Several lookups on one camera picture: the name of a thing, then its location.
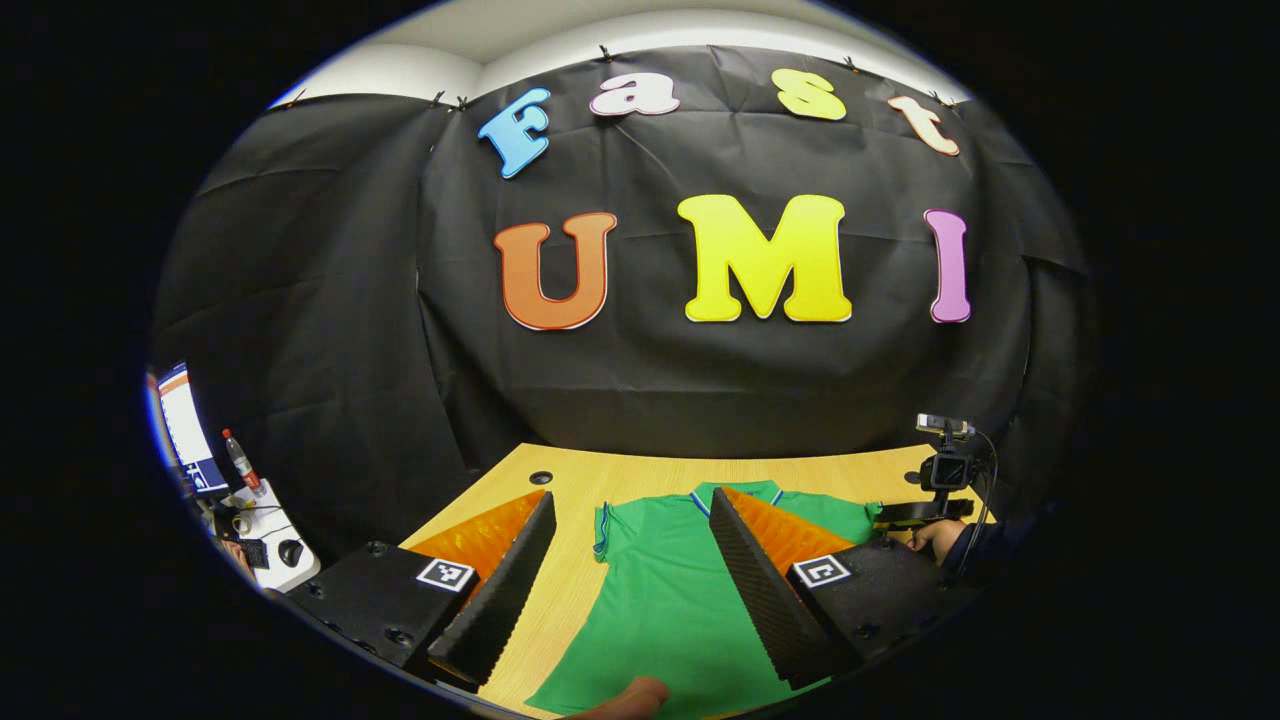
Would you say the black cable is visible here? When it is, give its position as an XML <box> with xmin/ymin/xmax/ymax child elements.
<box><xmin>955</xmin><ymin>428</ymin><xmax>1001</xmax><ymax>576</ymax></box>

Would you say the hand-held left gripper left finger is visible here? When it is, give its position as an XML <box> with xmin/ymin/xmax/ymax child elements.
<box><xmin>285</xmin><ymin>490</ymin><xmax>558</xmax><ymax>693</ymax></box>

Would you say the computer monitor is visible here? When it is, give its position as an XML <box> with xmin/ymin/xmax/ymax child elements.
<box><xmin>150</xmin><ymin>362</ymin><xmax>231</xmax><ymax>498</ymax></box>

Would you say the green T-shirt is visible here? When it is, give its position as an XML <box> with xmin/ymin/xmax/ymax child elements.
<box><xmin>525</xmin><ymin>480</ymin><xmax>886</xmax><ymax>720</ymax></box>

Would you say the white side desk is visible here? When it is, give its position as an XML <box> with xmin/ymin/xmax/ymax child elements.
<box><xmin>195</xmin><ymin>478</ymin><xmax>323</xmax><ymax>593</ymax></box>

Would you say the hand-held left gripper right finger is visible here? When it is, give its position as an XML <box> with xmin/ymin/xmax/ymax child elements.
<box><xmin>708</xmin><ymin>486</ymin><xmax>981</xmax><ymax>693</ymax></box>

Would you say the black backdrop cloth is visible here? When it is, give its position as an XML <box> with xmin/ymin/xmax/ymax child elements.
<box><xmin>150</xmin><ymin>42</ymin><xmax>1096</xmax><ymax>561</ymax></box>

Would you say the red cap plastic bottle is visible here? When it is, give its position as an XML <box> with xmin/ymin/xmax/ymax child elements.
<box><xmin>221</xmin><ymin>428</ymin><xmax>269</xmax><ymax>498</ymax></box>

